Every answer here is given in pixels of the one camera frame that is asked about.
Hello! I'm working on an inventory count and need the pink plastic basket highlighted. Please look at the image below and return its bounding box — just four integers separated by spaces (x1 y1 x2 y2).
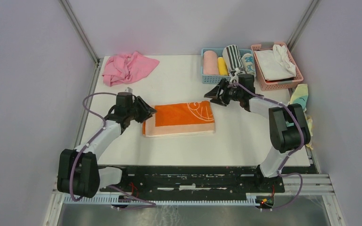
251 42 304 91

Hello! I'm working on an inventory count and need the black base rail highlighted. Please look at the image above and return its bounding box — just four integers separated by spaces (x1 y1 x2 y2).
117 165 286 202

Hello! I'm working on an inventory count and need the light blue yellow towel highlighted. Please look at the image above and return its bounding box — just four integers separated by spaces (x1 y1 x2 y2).
288 84 313 137

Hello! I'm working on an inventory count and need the aluminium frame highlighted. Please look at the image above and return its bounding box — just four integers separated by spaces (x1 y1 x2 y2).
43 0 345 226

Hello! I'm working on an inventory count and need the crumpled pink towel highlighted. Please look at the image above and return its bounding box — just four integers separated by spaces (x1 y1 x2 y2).
102 51 159 87

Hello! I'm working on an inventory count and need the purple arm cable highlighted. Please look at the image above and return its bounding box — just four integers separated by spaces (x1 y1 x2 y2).
229 81 305 212
69 92 156 211

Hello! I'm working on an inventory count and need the rolled yellow towel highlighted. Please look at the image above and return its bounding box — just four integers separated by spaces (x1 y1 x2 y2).
217 57 228 76

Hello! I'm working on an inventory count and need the white folded cloth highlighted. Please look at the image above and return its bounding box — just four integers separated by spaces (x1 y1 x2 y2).
255 44 296 81

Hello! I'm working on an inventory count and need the rolled striped towel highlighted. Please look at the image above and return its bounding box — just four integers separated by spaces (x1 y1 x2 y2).
222 45 246 76

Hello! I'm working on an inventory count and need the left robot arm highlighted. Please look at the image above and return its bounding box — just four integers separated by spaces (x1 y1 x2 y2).
57 92 157 202

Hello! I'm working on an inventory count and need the rolled peach towel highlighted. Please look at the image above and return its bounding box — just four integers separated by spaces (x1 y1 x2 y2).
203 50 220 75

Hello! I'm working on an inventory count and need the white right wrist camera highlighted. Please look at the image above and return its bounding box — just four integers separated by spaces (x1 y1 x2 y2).
229 68 242 84

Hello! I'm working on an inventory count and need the white cable duct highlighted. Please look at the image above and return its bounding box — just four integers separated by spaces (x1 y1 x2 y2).
63 193 261 207

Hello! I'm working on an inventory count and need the teal rabbit pattern towel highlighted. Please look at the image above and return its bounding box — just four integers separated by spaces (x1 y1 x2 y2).
241 53 256 77

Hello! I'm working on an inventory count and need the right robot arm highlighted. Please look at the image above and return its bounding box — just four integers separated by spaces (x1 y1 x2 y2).
204 74 311 178

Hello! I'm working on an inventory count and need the blue plastic basket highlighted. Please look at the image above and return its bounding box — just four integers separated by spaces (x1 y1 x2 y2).
200 48 253 84

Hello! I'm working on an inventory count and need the orange white towel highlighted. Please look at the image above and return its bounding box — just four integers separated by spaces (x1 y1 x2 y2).
142 101 215 137

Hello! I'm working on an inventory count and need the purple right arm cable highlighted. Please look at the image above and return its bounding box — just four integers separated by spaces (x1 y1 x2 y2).
229 81 305 212

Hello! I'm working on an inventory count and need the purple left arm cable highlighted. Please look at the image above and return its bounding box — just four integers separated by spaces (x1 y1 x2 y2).
69 92 156 211

